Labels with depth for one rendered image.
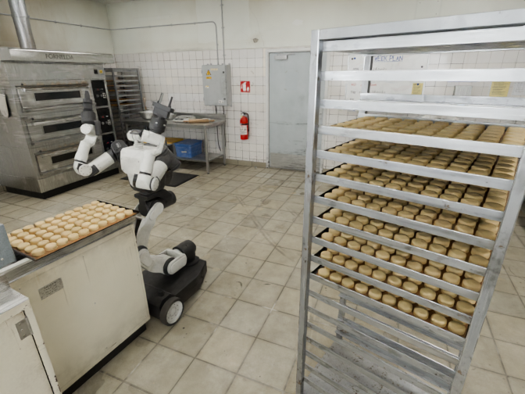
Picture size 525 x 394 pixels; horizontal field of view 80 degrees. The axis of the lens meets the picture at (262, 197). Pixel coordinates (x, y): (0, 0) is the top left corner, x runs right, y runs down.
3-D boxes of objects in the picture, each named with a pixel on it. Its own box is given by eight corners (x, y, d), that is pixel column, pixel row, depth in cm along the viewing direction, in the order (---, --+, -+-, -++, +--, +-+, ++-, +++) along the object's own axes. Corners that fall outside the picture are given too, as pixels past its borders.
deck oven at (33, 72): (51, 203, 442) (8, 47, 369) (-1, 192, 486) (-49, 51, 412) (133, 173, 576) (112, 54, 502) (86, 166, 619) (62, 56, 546)
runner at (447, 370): (335, 320, 186) (336, 316, 185) (337, 317, 188) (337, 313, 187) (458, 382, 148) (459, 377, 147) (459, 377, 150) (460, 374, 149)
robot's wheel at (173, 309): (178, 316, 237) (180, 291, 233) (183, 319, 234) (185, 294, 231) (158, 328, 219) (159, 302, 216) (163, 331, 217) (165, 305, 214)
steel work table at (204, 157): (128, 164, 633) (120, 115, 597) (152, 156, 695) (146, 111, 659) (208, 174, 565) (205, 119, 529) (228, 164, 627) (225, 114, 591)
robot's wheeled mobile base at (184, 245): (173, 262, 297) (169, 231, 285) (218, 277, 274) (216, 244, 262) (116, 302, 245) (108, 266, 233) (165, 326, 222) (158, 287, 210)
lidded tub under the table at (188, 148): (174, 156, 597) (173, 143, 587) (187, 151, 637) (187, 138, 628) (191, 158, 584) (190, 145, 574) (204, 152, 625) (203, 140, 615)
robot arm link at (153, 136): (147, 123, 171) (141, 141, 174) (166, 129, 177) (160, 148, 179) (145, 119, 181) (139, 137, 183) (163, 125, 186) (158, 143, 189)
